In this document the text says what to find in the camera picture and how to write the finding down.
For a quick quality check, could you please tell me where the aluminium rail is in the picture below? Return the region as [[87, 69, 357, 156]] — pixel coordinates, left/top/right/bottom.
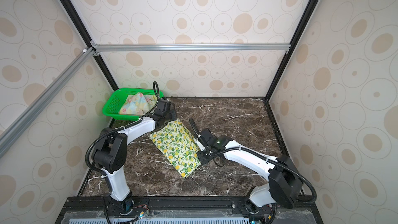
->
[[1, 47, 94, 157], [93, 43, 291, 52]]

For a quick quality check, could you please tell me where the left black frame post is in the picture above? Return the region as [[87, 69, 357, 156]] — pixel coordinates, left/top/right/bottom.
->
[[59, 0, 119, 91]]

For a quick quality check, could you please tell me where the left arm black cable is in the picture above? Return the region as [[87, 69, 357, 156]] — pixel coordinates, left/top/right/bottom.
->
[[84, 81, 161, 175]]

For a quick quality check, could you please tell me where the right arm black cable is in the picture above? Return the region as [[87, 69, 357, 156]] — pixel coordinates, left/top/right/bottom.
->
[[189, 117, 318, 204]]

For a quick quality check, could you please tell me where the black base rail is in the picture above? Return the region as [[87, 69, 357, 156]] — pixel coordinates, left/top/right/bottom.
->
[[56, 196, 322, 224]]

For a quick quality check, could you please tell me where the back aluminium rail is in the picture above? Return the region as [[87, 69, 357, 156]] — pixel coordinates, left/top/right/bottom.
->
[[93, 43, 291, 52]]

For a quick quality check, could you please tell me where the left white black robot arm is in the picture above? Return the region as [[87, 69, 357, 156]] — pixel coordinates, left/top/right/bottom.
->
[[85, 99, 177, 208]]

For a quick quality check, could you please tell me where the lemon print skirt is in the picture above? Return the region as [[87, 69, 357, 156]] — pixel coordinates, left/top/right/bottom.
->
[[150, 119, 201, 177]]

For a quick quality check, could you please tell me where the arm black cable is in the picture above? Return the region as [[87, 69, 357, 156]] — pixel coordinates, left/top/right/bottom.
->
[[189, 117, 318, 204], [84, 81, 161, 175]]

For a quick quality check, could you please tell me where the black frame post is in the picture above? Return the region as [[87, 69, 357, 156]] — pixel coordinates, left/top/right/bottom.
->
[[59, 0, 119, 91], [265, 0, 319, 102]]

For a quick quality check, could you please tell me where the left aluminium rail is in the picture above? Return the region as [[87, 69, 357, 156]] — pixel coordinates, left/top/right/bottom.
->
[[1, 47, 94, 157]]

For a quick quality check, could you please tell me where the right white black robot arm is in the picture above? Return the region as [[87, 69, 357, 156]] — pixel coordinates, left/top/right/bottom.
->
[[194, 128, 303, 209]]

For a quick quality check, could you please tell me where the right black frame post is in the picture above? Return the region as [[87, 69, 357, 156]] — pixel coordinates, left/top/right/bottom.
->
[[265, 0, 319, 102]]

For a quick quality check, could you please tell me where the pastel floral skirt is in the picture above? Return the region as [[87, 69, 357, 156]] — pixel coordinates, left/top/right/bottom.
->
[[119, 92, 157, 116]]

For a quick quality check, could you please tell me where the green plastic basket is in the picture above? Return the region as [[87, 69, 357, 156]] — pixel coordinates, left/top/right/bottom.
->
[[103, 88, 164, 121]]

